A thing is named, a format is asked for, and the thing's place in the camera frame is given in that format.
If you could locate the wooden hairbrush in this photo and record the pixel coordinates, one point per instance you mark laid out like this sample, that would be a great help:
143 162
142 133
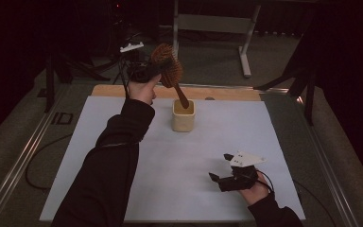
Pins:
171 75

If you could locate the white table mat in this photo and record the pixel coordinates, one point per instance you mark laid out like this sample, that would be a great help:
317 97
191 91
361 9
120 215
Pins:
201 157

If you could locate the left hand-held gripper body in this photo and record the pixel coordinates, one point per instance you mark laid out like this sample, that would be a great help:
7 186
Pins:
138 71

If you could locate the black stand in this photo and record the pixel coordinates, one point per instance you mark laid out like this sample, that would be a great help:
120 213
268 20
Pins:
308 94
56 75

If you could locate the aluminium floor rail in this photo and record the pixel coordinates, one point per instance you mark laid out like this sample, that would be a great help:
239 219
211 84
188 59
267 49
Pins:
22 164
327 164

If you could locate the person's right hand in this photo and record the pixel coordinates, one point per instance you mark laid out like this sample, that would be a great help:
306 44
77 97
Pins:
255 194

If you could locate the grey metal stand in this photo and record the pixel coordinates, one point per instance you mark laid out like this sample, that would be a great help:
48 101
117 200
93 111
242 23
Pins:
214 23

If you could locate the cream ceramic cup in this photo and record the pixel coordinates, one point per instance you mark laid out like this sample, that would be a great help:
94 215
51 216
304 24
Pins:
182 121

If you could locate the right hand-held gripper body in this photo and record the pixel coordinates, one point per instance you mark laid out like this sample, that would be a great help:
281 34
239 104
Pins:
239 179

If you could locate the person's left hand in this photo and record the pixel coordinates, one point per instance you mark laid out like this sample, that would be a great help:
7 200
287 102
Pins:
141 91

